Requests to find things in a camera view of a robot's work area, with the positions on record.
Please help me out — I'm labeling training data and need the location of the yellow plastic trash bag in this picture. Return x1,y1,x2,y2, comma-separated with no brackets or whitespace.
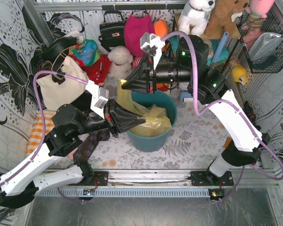
117,79,172,137

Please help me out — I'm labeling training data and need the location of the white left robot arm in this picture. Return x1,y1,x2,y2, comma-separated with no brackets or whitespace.
0,99,145,209

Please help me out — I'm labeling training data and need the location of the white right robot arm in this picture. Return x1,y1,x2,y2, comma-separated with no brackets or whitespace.
122,32,270,186

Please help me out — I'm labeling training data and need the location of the teal plastic trash bin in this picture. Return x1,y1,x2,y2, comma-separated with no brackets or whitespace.
127,91,177,153

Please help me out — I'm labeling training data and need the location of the magenta fuzzy bag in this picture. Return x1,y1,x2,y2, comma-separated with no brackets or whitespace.
124,14,155,57

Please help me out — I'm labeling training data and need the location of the cream canvas tote bag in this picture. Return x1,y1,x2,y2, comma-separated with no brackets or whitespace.
37,56,89,111

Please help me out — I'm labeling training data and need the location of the pink striped plush doll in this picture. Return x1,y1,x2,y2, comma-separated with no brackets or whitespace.
132,56,141,68

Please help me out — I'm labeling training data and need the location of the white plush lamb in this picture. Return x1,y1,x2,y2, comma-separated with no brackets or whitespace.
108,46,133,79

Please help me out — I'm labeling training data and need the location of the red garment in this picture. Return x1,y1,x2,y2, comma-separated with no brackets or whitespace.
75,55,112,85

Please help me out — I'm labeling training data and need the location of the dark floral necktie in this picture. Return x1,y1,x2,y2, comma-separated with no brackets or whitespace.
73,129,110,164

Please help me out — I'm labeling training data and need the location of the orange plush toy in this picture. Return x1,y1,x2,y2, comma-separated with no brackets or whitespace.
153,20,169,38

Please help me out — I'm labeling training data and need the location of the black leather handbag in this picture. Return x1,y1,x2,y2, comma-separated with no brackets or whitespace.
99,10,126,52

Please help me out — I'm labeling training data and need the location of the pink cloth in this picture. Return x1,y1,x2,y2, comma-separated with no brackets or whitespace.
67,150,76,160

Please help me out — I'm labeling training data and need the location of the colourful silk scarf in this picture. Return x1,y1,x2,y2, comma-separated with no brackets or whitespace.
68,39,101,67

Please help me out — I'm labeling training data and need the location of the teal folded cloth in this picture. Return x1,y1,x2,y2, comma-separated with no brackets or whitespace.
167,36,229,65

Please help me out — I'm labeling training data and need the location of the white plush dog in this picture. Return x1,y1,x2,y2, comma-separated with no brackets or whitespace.
178,0,216,36

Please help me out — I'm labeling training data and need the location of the orange checked towel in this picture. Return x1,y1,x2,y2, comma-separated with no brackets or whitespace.
26,110,56,156

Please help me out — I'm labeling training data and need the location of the black hat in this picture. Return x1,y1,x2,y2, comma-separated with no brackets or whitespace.
42,37,77,61

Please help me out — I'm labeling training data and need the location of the yellow plush duck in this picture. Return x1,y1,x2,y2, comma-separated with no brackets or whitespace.
229,56,247,85

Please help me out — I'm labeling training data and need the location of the brown teddy bear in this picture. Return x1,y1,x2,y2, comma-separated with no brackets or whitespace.
204,0,250,38

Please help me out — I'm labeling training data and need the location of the purple orange sock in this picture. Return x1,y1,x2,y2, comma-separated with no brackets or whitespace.
223,137,232,148

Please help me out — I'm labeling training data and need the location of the black metal shelf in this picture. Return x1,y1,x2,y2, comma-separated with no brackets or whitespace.
170,13,245,95

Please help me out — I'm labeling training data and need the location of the silver foil pouch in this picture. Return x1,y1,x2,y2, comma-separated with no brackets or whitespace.
248,32,283,61

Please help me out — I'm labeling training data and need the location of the pink plush toy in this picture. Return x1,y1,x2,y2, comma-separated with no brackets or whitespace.
243,0,275,28

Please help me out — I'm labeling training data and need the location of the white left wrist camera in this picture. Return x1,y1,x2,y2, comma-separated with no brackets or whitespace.
85,80,109,119

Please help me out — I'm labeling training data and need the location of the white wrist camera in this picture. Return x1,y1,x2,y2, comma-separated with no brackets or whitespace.
85,80,109,119
140,32,165,69

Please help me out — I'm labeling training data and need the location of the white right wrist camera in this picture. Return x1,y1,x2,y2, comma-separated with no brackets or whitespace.
140,32,165,69

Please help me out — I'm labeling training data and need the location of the blue handled broom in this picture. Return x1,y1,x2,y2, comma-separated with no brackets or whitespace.
179,31,230,102

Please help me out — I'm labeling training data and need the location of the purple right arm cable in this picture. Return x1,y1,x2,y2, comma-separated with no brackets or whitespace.
161,31,283,201

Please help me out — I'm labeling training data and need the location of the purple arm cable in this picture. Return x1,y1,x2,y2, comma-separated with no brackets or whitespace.
0,70,89,205
161,31,283,201

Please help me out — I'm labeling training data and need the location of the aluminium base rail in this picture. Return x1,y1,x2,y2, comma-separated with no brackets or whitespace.
39,169,279,199

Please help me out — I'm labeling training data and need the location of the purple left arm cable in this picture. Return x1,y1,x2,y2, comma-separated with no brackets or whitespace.
0,70,89,205

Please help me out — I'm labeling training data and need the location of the black wire basket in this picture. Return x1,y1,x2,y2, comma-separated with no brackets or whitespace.
237,11,283,73

